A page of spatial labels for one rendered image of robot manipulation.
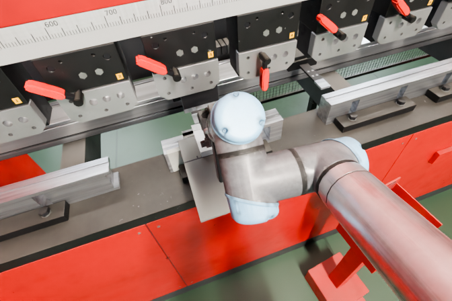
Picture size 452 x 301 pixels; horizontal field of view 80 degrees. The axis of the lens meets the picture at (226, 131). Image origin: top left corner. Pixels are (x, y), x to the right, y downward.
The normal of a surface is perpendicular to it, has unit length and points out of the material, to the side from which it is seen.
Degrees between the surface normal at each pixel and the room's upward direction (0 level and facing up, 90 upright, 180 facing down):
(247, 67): 90
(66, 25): 90
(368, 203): 32
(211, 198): 0
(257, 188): 42
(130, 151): 0
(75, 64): 90
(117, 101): 90
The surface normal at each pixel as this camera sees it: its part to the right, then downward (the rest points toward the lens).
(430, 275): -0.70, -0.57
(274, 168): -0.04, -0.55
